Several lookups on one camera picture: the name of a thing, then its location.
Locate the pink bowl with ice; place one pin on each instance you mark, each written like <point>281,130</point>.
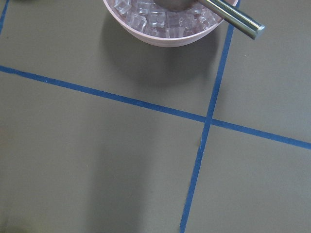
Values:
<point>154,25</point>

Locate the metal scoop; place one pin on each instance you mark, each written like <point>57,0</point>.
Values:
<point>226,11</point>

